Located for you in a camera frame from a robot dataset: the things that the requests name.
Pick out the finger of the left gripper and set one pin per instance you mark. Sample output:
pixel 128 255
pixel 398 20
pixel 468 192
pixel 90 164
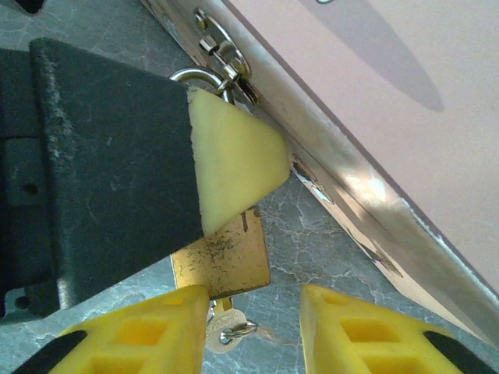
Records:
pixel 128 163

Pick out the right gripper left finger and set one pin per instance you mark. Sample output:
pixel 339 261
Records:
pixel 156 335

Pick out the pink cartoon tin box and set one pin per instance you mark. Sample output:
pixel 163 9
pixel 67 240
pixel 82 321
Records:
pixel 351 78

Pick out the small brass padlock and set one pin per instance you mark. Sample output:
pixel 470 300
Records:
pixel 234 257

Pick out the small silver key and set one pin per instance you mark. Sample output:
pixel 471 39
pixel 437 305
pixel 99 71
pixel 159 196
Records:
pixel 218 331

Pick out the silver tin box hasp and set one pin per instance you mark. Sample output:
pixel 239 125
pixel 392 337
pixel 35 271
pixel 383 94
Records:
pixel 226 54

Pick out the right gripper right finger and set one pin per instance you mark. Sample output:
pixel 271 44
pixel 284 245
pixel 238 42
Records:
pixel 370 343

